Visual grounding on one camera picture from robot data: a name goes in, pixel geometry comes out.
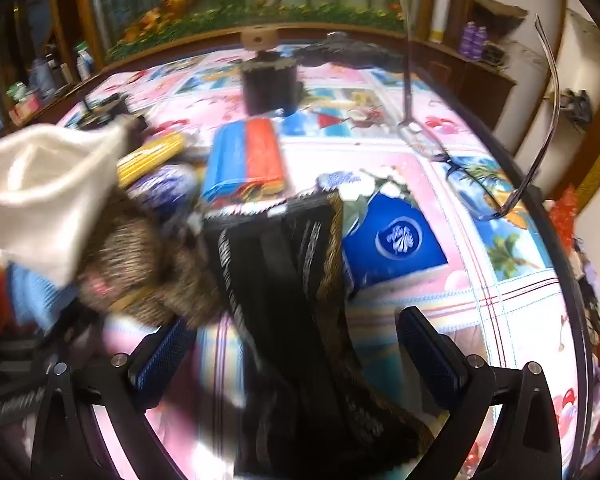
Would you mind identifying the blue knit item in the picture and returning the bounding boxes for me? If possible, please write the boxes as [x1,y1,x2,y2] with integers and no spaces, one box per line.
[5,264,81,332]

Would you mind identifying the small dark gadget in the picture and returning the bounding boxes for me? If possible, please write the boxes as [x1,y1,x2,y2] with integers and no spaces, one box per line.
[561,88,594,126]

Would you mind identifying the brown knit hat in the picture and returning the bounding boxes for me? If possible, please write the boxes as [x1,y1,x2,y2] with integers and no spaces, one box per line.
[77,192,226,328]

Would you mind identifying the large black motor with shaft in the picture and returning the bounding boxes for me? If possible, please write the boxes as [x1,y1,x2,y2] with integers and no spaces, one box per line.
[77,94,148,133]

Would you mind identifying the white yellow striped post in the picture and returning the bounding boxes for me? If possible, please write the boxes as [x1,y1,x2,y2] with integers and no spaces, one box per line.
[431,0,454,43]

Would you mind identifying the blue water jug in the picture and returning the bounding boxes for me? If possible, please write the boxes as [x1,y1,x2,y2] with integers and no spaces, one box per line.
[29,57,55,102]

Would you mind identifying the white green bottle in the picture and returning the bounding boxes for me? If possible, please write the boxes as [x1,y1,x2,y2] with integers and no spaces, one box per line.
[75,42,95,82]

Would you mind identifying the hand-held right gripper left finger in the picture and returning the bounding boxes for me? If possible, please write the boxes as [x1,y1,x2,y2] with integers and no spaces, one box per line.
[30,317,198,480]

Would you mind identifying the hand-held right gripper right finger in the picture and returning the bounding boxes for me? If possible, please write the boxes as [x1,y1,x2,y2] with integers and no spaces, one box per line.
[397,306,563,480]

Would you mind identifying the yellow ribbed pack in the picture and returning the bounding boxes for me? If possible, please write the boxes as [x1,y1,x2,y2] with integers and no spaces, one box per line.
[116,132,186,188]

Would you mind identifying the blue floral tissue pack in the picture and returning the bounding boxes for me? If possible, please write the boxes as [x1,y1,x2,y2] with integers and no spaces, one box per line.
[317,167,451,301]

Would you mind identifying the white cloth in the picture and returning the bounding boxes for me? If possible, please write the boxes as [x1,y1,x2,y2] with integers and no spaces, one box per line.
[0,124,133,288]

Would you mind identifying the eyeglasses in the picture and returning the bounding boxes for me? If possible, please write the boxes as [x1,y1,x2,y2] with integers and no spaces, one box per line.
[394,0,563,222]

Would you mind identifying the black scarf with gold trim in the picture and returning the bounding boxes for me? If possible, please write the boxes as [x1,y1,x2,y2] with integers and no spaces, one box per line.
[200,192,436,478]

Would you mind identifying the multicolour sponge pack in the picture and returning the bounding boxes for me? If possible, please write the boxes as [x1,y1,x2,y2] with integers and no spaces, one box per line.
[200,119,287,208]

